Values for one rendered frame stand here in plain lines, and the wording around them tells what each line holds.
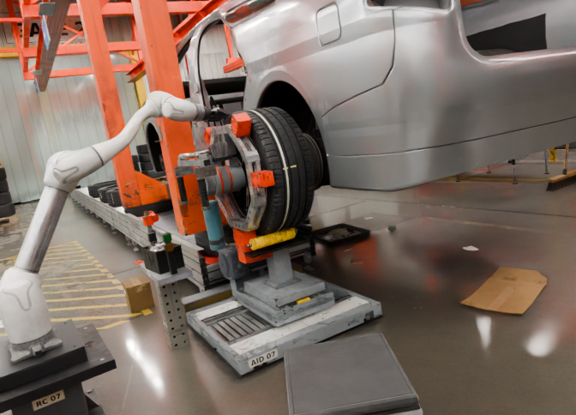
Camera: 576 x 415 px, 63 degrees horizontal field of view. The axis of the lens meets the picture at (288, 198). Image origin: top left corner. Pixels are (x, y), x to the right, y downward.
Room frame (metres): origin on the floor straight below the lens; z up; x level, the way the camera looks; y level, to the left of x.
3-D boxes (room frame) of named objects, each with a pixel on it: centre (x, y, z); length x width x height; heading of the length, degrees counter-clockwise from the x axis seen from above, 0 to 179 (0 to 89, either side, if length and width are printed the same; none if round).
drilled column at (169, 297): (2.42, 0.71, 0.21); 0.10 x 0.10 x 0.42; 28
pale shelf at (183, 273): (2.39, 0.70, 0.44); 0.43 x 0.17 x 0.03; 28
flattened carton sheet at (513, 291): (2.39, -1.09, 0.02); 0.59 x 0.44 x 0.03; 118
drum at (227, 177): (2.40, 0.32, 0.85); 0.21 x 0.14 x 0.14; 118
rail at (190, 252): (3.98, 1.16, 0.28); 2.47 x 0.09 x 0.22; 28
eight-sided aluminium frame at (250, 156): (2.43, 0.26, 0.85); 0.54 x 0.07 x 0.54; 28
